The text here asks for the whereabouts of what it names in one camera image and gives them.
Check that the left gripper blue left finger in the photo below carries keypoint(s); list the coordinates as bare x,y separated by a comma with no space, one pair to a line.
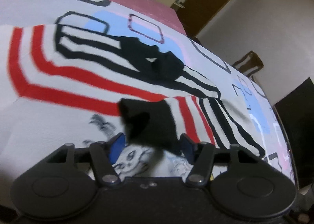
115,146

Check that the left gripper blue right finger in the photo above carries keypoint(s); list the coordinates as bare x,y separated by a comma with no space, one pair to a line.
189,148

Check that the red black striped white sweater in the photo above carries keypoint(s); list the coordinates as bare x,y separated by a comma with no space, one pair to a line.
63,84

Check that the white patterned bed sheet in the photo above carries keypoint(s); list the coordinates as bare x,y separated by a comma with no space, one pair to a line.
112,19

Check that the wooden chair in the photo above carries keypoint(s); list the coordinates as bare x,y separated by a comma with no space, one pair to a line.
249,64

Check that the black television screen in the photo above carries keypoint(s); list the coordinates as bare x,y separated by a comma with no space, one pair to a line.
296,114

